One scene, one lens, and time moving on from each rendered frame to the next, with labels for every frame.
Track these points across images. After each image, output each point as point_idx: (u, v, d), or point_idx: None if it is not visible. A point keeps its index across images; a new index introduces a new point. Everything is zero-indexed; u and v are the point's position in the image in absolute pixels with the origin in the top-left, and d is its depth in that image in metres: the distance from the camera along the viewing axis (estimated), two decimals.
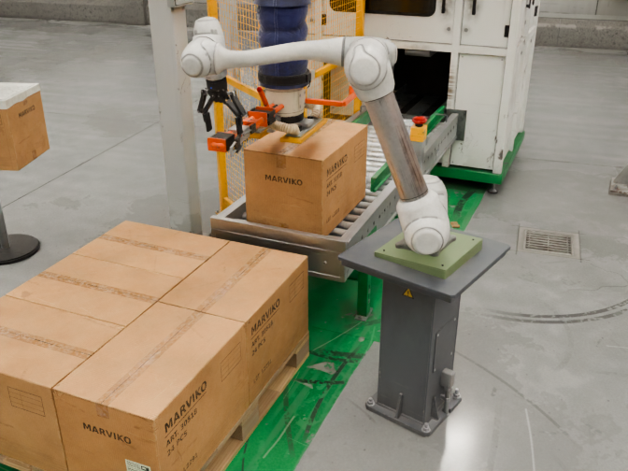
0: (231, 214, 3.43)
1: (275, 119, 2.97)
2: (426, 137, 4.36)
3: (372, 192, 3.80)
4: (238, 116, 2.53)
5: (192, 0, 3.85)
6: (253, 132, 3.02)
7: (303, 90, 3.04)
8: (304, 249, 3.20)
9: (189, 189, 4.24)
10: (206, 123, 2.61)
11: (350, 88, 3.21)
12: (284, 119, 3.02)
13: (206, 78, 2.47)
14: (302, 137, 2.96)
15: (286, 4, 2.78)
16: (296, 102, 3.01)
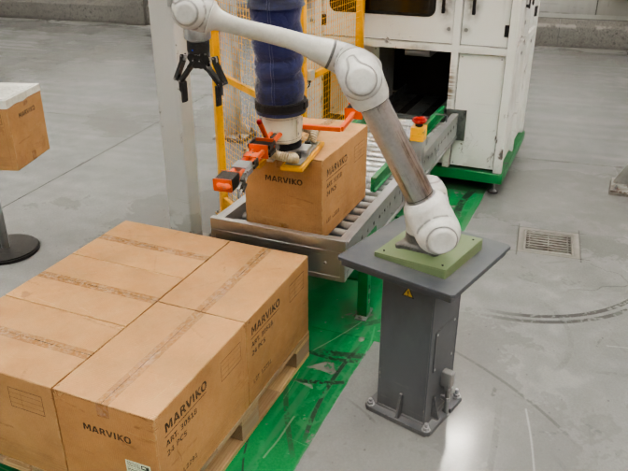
0: (231, 214, 3.43)
1: (274, 148, 2.96)
2: (426, 137, 4.36)
3: (372, 192, 3.80)
4: (219, 84, 2.33)
5: None
6: None
7: (300, 116, 3.03)
8: (304, 249, 3.20)
9: (189, 189, 4.24)
10: (182, 92, 2.40)
11: (346, 109, 3.21)
12: (282, 147, 3.01)
13: (187, 39, 2.28)
14: (302, 165, 2.96)
15: (279, 7, 2.71)
16: (294, 129, 3.00)
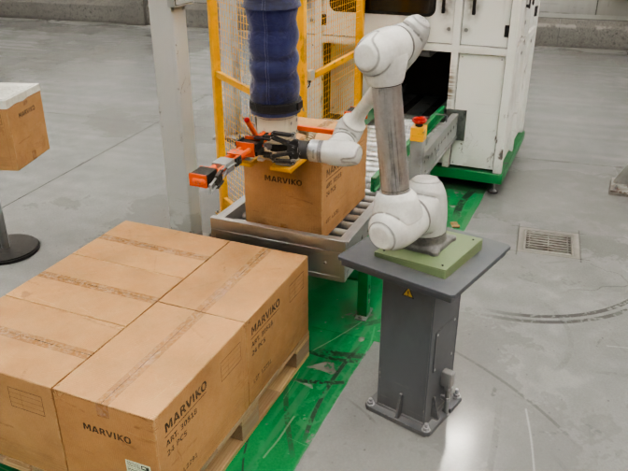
0: (231, 214, 3.43)
1: (265, 147, 2.94)
2: (426, 137, 4.36)
3: (372, 192, 3.80)
4: None
5: (192, 0, 3.85)
6: (244, 159, 3.00)
7: (295, 117, 3.00)
8: (304, 249, 3.20)
9: (189, 189, 4.24)
10: (264, 151, 2.86)
11: (346, 112, 3.16)
12: (275, 147, 2.99)
13: None
14: (292, 166, 2.93)
15: (276, 7, 2.69)
16: (287, 129, 2.97)
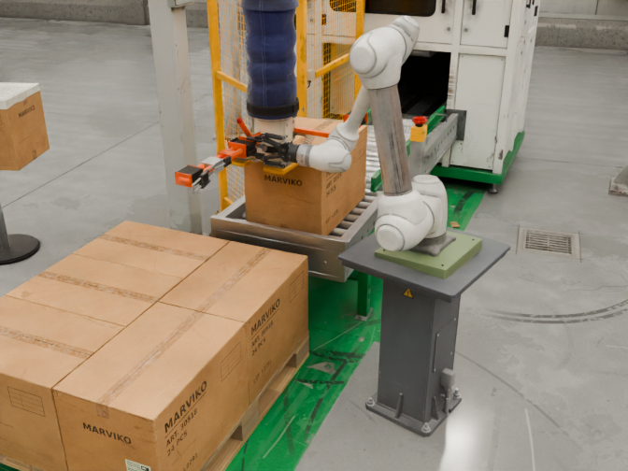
0: (231, 214, 3.43)
1: (260, 148, 2.95)
2: (426, 137, 4.36)
3: (372, 192, 3.80)
4: None
5: (192, 0, 3.85)
6: (239, 159, 3.02)
7: (292, 119, 3.01)
8: (304, 249, 3.20)
9: (189, 189, 4.24)
10: (256, 152, 2.88)
11: (345, 116, 3.15)
12: (270, 148, 3.00)
13: None
14: (284, 168, 2.93)
15: (273, 7, 2.70)
16: (283, 131, 2.98)
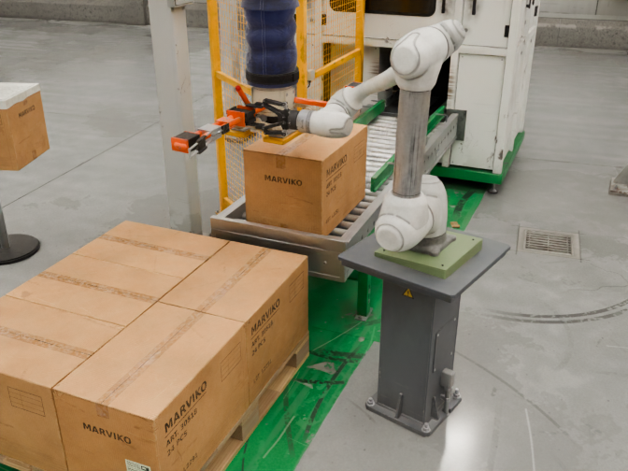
0: (231, 214, 3.43)
1: (259, 118, 2.89)
2: (426, 137, 4.36)
3: (372, 192, 3.80)
4: (265, 102, 2.77)
5: (192, 0, 3.85)
6: (238, 130, 2.96)
7: (292, 89, 2.94)
8: (304, 249, 3.20)
9: (189, 189, 4.24)
10: (257, 122, 2.82)
11: (346, 87, 3.08)
12: (269, 119, 2.94)
13: None
14: (284, 138, 2.87)
15: (274, 7, 2.70)
16: (283, 101, 2.91)
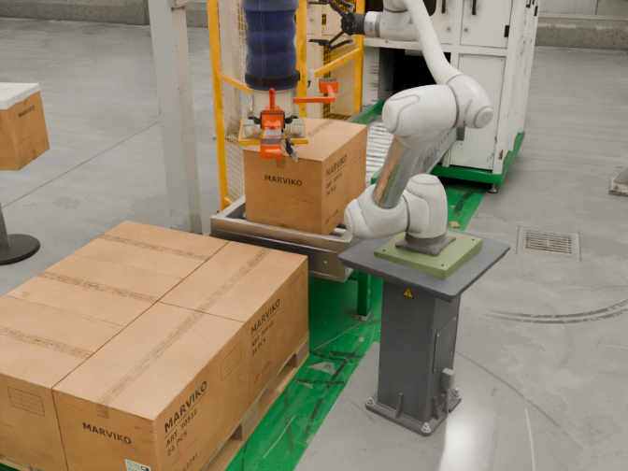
0: (231, 214, 3.43)
1: None
2: None
3: None
4: None
5: (192, 0, 3.85)
6: (251, 137, 2.86)
7: None
8: (304, 249, 3.20)
9: (189, 189, 4.24)
10: (319, 39, 2.60)
11: (321, 83, 3.18)
12: None
13: None
14: (306, 137, 2.88)
15: (274, 7, 2.67)
16: (290, 102, 2.91)
